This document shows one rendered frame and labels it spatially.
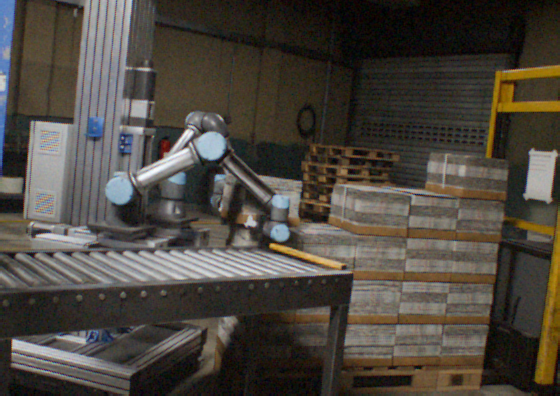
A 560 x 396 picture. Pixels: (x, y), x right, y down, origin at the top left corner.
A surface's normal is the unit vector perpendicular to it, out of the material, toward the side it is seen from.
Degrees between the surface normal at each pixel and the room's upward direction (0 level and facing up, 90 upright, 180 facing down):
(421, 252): 90
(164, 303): 90
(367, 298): 90
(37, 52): 90
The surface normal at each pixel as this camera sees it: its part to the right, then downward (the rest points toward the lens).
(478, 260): 0.32, 0.10
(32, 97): 0.62, 0.12
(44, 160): -0.29, 0.04
